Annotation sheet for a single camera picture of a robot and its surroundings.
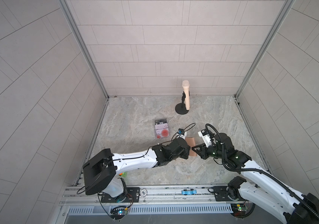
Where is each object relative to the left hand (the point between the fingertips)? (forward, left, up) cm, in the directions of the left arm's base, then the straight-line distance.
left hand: (191, 148), depth 78 cm
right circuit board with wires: (-27, -22, -9) cm, 36 cm away
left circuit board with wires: (-28, +37, -8) cm, 47 cm away
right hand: (-1, 0, +1) cm, 2 cm away
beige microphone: (+36, +2, +17) cm, 40 cm away
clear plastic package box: (+16, +17, -5) cm, 24 cm away
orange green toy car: (-12, +37, -8) cm, 40 cm away
